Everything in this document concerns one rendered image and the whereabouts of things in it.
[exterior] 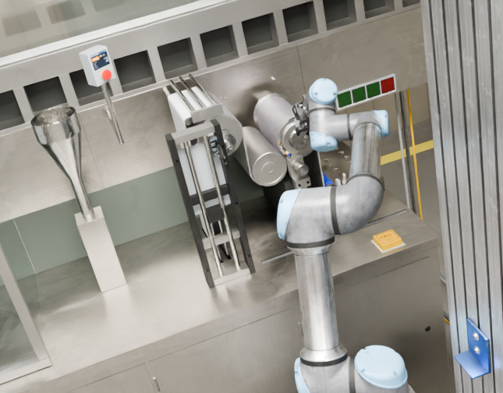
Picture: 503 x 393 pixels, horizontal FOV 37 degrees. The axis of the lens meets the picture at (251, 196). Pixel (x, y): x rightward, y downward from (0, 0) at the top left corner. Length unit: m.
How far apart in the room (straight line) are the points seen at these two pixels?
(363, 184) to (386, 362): 0.43
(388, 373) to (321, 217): 0.40
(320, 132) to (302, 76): 0.71
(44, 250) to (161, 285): 0.49
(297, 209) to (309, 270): 0.15
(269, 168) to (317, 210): 0.75
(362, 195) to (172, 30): 1.09
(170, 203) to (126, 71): 0.51
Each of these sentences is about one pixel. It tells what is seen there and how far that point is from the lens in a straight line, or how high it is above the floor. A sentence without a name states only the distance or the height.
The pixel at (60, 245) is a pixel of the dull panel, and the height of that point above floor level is 0.98.
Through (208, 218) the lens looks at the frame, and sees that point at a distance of 2.33.
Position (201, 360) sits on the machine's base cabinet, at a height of 0.75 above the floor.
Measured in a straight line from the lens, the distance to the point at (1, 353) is 2.36.
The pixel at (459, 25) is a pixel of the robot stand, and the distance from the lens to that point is 1.27.
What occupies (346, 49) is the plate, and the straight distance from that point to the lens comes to 2.81.
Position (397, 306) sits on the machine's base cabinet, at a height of 0.66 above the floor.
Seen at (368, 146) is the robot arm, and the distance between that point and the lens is 1.95.
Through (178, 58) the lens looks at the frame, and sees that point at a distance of 2.69.
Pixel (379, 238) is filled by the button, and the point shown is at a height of 0.92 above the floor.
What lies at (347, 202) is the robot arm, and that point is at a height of 1.42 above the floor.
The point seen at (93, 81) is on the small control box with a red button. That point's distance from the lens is 2.25.
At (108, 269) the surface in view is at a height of 0.98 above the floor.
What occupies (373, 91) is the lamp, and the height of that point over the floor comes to 1.18.
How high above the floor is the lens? 2.30
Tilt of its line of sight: 29 degrees down
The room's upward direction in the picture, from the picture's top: 13 degrees counter-clockwise
